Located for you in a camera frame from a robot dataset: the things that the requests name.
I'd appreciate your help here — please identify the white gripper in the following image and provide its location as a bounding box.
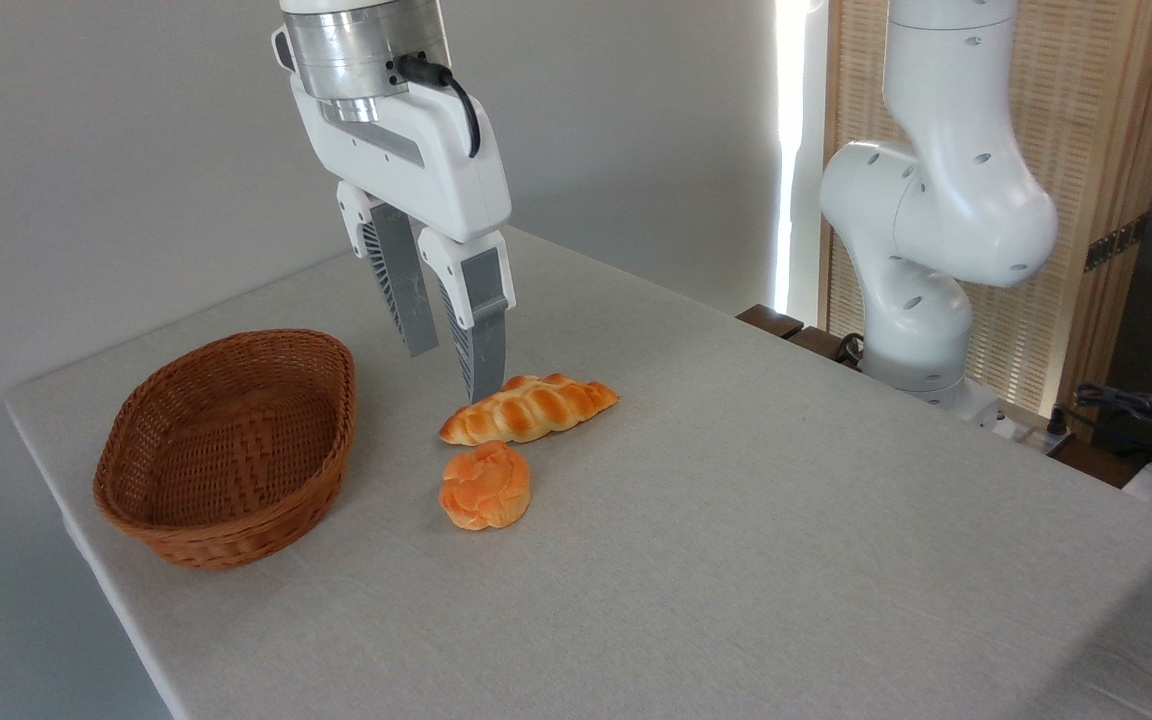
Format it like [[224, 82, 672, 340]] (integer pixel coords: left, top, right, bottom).
[[291, 75, 516, 404]]

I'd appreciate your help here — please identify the round orange bread roll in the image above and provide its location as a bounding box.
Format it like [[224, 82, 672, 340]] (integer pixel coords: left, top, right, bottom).
[[438, 441, 532, 531]]

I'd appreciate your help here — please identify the braided bread loaf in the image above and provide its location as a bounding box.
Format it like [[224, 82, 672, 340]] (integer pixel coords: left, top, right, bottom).
[[439, 373, 620, 447]]

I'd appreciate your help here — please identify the brown wicker basket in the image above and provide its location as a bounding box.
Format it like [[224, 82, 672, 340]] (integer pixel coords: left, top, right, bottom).
[[93, 329, 357, 571]]

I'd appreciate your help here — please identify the dark wooden furniture edge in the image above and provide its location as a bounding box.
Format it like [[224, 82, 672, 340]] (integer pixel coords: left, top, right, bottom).
[[736, 304, 862, 371]]

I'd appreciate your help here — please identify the grey tablecloth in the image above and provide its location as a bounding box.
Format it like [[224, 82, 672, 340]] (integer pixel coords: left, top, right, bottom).
[[4, 225, 1152, 720]]

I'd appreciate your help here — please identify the white power strip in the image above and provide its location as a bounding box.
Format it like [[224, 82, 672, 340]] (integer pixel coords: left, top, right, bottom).
[[1011, 405, 1077, 457]]

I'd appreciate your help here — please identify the wooden slatted folding screen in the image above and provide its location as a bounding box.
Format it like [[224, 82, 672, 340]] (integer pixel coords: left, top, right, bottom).
[[821, 0, 1152, 421]]

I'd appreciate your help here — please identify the black screen hinge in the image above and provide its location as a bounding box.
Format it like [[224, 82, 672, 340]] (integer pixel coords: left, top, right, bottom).
[[1084, 213, 1149, 273]]

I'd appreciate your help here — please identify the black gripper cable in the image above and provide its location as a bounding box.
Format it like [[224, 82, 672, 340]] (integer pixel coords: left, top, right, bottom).
[[391, 54, 483, 159]]

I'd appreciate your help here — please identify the black cable bundle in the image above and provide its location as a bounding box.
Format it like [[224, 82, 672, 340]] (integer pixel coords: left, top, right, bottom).
[[1074, 383, 1152, 471]]

